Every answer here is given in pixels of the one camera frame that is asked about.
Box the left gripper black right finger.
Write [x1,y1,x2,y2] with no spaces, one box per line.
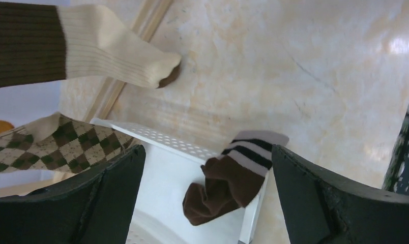
[272,145,409,243]

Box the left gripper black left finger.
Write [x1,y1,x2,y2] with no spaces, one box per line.
[0,145,146,243]

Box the brown checkered sock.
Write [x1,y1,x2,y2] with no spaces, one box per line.
[0,112,134,174]

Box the dark brown sock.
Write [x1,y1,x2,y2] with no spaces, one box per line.
[182,130,289,226]

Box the beige brown sock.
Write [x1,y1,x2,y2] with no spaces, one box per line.
[0,2,181,88]

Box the white plastic basket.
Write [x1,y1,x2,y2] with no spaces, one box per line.
[91,118,265,243]

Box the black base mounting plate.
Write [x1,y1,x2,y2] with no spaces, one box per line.
[382,104,409,196]

